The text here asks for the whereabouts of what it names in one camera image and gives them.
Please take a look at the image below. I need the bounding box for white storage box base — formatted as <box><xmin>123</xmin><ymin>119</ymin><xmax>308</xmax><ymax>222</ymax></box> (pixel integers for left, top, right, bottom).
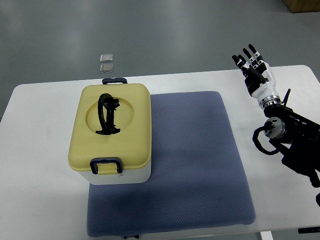
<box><xmin>77</xmin><ymin>139</ymin><xmax>152</xmax><ymax>186</ymax></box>

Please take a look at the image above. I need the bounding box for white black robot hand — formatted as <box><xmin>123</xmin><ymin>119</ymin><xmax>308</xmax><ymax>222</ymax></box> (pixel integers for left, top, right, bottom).
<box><xmin>232</xmin><ymin>44</ymin><xmax>281</xmax><ymax>109</ymax></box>

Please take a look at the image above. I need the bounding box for brown cardboard box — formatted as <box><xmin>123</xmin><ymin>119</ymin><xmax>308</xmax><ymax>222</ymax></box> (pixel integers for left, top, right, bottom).
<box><xmin>283</xmin><ymin>0</ymin><xmax>320</xmax><ymax>13</ymax></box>

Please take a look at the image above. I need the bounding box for dark blue front latch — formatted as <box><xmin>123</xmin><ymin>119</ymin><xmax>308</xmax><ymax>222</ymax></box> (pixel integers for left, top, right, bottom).
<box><xmin>89</xmin><ymin>157</ymin><xmax>123</xmax><ymax>175</ymax></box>

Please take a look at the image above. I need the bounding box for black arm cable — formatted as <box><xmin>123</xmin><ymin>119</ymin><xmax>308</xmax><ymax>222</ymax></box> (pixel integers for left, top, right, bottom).
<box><xmin>251</xmin><ymin>125</ymin><xmax>281</xmax><ymax>155</ymax></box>

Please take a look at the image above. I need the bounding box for lower silver floor plate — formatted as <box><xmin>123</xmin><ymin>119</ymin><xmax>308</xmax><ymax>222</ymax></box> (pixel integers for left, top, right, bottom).
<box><xmin>99</xmin><ymin>63</ymin><xmax>114</xmax><ymax>73</ymax></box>

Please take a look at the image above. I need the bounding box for dark blue latch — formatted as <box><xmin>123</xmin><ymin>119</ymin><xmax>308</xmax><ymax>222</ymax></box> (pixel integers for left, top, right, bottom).
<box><xmin>102</xmin><ymin>77</ymin><xmax>128</xmax><ymax>85</ymax></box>
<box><xmin>89</xmin><ymin>157</ymin><xmax>123</xmax><ymax>175</ymax></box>

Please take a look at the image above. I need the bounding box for silver floor plate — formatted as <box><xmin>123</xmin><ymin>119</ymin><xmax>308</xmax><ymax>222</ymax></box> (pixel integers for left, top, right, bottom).
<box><xmin>99</xmin><ymin>63</ymin><xmax>114</xmax><ymax>73</ymax></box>
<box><xmin>99</xmin><ymin>53</ymin><xmax>113</xmax><ymax>63</ymax></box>

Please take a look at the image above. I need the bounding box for yellow storage box lid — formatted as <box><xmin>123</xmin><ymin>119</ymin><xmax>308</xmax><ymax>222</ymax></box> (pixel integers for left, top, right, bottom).
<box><xmin>68</xmin><ymin>83</ymin><xmax>152</xmax><ymax>175</ymax></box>

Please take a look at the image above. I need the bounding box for blue grey fabric mat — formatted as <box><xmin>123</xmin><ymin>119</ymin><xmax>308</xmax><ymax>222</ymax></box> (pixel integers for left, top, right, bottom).
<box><xmin>87</xmin><ymin>91</ymin><xmax>256</xmax><ymax>237</ymax></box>

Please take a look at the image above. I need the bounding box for upper silver floor plate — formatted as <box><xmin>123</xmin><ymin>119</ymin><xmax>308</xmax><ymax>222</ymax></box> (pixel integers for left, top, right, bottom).
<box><xmin>99</xmin><ymin>53</ymin><xmax>113</xmax><ymax>63</ymax></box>

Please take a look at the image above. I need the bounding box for black table edge bracket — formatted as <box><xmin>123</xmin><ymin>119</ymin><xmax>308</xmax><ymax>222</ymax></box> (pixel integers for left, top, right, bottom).
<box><xmin>298</xmin><ymin>226</ymin><xmax>320</xmax><ymax>234</ymax></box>

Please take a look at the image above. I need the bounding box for dark blue rear latch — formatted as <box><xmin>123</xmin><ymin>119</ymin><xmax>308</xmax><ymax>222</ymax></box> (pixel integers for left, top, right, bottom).
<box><xmin>102</xmin><ymin>77</ymin><xmax>128</xmax><ymax>85</ymax></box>

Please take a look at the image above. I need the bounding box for black lid handle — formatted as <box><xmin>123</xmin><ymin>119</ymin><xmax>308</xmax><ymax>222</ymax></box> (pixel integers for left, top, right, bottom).
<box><xmin>95</xmin><ymin>93</ymin><xmax>121</xmax><ymax>135</ymax></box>

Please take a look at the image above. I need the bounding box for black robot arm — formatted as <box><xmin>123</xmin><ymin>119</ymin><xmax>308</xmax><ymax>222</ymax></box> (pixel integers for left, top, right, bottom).
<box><xmin>252</xmin><ymin>89</ymin><xmax>320</xmax><ymax>188</ymax></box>

